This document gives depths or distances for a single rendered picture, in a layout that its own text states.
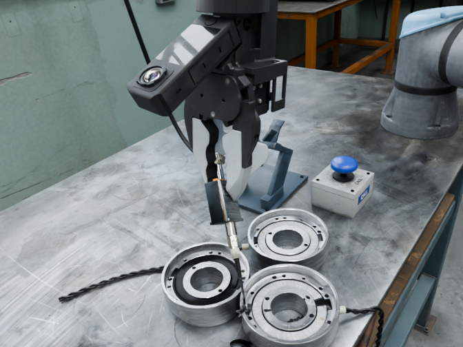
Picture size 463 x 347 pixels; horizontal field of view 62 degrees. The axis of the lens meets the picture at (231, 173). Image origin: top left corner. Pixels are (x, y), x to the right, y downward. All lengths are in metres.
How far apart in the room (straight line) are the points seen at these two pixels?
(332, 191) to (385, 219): 0.09
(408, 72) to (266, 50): 0.45
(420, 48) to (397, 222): 0.34
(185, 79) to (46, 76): 1.72
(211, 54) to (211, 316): 0.27
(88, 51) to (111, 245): 1.61
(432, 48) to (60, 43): 1.65
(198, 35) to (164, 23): 2.04
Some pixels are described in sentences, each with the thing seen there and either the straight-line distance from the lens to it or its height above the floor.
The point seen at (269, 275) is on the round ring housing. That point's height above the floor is 0.83.
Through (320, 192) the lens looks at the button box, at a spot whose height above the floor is 0.83.
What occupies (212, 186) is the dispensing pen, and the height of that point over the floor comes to 0.94.
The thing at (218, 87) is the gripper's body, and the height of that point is 1.05.
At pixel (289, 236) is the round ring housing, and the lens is 0.54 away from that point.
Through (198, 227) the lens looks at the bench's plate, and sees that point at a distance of 0.60.
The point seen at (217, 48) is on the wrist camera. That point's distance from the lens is 0.37.
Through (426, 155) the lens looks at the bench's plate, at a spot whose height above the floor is 0.80.
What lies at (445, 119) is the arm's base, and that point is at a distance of 0.86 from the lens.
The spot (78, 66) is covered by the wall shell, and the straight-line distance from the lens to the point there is 2.11.
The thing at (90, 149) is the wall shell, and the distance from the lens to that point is 2.22.
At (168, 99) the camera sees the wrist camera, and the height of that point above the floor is 1.06.
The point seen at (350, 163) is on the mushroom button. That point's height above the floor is 0.87.
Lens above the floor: 1.17
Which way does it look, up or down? 31 degrees down
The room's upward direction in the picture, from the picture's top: 6 degrees counter-clockwise
